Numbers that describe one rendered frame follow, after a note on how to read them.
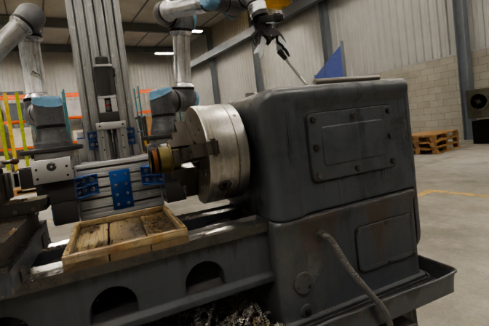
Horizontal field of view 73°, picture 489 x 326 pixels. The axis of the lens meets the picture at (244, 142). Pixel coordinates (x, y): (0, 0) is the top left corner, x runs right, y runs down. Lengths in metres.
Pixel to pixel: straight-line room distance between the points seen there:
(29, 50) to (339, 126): 1.40
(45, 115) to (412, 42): 11.34
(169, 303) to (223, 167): 0.39
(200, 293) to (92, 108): 1.13
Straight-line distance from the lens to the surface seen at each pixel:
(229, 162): 0.95
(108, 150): 1.74
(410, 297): 1.24
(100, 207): 1.65
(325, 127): 1.04
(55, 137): 1.62
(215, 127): 0.96
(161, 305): 1.00
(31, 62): 1.83
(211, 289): 1.02
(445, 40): 11.64
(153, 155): 1.03
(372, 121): 1.16
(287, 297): 1.08
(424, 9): 12.11
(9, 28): 1.72
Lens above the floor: 1.16
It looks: 3 degrees down
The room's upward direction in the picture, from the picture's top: 7 degrees counter-clockwise
